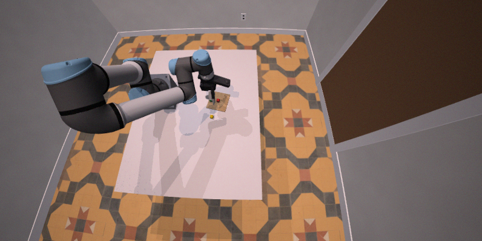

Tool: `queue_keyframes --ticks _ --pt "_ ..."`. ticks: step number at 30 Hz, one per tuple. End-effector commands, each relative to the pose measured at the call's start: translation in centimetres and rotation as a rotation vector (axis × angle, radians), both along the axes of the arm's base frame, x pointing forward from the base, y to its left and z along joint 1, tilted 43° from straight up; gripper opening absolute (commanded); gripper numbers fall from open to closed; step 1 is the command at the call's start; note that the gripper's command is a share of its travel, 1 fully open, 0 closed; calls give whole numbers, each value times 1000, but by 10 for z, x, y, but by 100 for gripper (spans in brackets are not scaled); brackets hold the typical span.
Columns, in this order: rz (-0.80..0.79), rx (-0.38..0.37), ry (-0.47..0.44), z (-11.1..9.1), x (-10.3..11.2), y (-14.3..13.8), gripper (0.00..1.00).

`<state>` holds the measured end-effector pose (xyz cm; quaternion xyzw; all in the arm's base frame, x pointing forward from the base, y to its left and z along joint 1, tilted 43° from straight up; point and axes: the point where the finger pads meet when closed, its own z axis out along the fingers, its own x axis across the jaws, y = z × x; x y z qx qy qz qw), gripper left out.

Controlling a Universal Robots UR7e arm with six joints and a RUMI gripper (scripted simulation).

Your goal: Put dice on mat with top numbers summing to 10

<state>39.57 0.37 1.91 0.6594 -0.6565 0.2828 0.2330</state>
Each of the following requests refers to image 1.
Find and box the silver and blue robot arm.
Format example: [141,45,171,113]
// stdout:
[41,49,231,134]

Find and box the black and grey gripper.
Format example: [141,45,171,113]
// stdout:
[197,74,216,105]

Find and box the tan mat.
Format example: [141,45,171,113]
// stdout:
[206,91,230,112]

